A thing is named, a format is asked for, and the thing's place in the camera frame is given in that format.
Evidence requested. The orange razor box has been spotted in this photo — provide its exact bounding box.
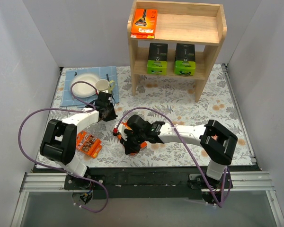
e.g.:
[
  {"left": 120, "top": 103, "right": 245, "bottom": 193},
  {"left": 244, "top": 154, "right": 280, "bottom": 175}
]
[
  {"left": 76, "top": 131, "right": 102, "bottom": 158},
  {"left": 130, "top": 9, "right": 158, "bottom": 39},
  {"left": 117, "top": 122, "right": 147, "bottom": 156}
]

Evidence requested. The green black razor box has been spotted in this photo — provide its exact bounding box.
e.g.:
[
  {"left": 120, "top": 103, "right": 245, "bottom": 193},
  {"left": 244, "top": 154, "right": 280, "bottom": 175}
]
[
  {"left": 174, "top": 43, "right": 196, "bottom": 76},
  {"left": 147, "top": 43, "right": 168, "bottom": 75}
]

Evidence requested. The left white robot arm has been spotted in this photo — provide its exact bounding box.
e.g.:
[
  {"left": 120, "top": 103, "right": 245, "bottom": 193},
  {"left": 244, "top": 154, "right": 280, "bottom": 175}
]
[{"left": 40, "top": 91, "right": 117, "bottom": 189}]

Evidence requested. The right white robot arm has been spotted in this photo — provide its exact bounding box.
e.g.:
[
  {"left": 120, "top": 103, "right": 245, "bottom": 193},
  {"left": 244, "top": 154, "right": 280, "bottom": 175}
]
[{"left": 117, "top": 114, "right": 238, "bottom": 188}]

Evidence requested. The wooden two-tier shelf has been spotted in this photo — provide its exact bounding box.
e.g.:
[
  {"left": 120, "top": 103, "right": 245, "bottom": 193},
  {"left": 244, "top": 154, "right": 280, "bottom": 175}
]
[{"left": 127, "top": 0, "right": 227, "bottom": 102}]

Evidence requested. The floral tablecloth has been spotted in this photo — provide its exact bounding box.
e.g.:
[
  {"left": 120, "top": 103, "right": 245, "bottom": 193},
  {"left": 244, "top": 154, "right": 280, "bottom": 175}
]
[{"left": 49, "top": 65, "right": 252, "bottom": 167}]

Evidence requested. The yellow mug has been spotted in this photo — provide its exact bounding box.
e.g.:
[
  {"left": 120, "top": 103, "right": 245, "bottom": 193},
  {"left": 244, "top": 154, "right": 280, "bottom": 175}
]
[{"left": 96, "top": 79, "right": 115, "bottom": 93}]

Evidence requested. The white plate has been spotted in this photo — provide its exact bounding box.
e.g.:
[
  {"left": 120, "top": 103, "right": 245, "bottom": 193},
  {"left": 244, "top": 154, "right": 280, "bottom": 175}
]
[{"left": 70, "top": 73, "right": 100, "bottom": 98}]

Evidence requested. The blue checkered cloth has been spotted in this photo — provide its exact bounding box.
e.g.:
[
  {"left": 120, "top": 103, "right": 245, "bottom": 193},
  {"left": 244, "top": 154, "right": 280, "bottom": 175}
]
[{"left": 60, "top": 66, "right": 120, "bottom": 109}]

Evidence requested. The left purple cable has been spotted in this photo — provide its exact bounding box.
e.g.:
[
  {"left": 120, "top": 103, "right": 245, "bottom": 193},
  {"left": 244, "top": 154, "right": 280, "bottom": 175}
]
[{"left": 18, "top": 81, "right": 109, "bottom": 213}]

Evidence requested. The purple cable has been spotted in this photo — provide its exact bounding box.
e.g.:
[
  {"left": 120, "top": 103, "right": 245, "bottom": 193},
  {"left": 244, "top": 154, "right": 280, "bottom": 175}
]
[
  {"left": 117, "top": 107, "right": 228, "bottom": 208},
  {"left": 18, "top": 81, "right": 109, "bottom": 213}
]

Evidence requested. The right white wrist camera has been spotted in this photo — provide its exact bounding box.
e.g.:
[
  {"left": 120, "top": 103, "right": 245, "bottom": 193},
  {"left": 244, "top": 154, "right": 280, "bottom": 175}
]
[{"left": 112, "top": 123, "right": 131, "bottom": 140}]

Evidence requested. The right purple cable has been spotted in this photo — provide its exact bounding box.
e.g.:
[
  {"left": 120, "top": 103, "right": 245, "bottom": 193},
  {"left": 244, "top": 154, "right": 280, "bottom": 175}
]
[{"left": 117, "top": 107, "right": 228, "bottom": 208}]

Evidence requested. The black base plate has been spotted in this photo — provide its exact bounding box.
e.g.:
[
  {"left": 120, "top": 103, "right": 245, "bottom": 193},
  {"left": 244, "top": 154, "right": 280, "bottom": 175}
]
[{"left": 63, "top": 165, "right": 235, "bottom": 201}]

